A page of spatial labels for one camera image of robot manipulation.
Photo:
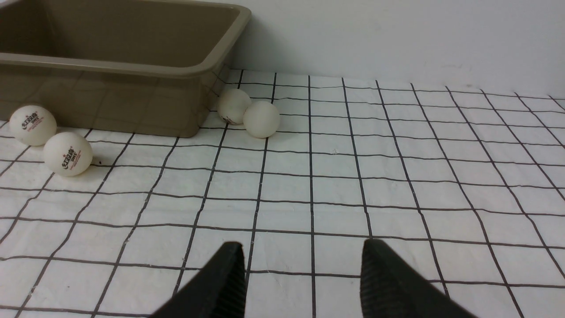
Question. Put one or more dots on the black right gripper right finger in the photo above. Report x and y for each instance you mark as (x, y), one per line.
(390, 288)

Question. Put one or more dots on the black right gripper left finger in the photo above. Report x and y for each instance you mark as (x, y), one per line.
(218, 290)

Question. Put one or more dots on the white logo ball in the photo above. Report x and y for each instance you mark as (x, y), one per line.
(32, 125)
(68, 154)

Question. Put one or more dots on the white black-grid tablecloth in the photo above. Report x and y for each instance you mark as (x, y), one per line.
(466, 185)

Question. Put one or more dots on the olive plastic storage bin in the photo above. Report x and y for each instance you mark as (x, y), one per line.
(152, 67)

